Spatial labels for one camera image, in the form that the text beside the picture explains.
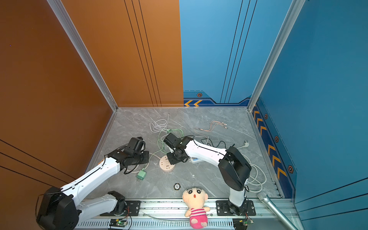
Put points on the white blue power strip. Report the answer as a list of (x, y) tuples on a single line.
[(195, 160)]

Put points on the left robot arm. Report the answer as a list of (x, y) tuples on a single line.
[(64, 208)]

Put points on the black poker chip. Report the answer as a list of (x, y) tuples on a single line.
[(177, 186)]

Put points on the plush doll pink dress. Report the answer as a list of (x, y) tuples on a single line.
[(195, 199)]

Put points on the aluminium front rail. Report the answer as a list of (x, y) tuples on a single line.
[(169, 214)]

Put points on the right green circuit board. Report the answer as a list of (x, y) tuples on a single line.
[(241, 224)]

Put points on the round pink power socket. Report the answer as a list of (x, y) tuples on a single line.
[(165, 165)]

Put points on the left green circuit board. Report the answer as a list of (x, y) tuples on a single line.
[(118, 224)]

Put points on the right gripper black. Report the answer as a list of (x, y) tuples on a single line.
[(171, 160)]

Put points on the light green charger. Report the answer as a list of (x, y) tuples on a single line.
[(141, 175)]

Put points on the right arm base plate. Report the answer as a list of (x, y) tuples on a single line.
[(226, 208)]

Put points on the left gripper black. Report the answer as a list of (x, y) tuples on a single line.
[(146, 157)]

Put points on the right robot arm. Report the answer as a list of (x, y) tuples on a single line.
[(234, 168)]

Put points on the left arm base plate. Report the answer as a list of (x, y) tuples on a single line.
[(132, 208)]

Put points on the green circuit board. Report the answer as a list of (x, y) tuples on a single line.
[(118, 224), (241, 224)]

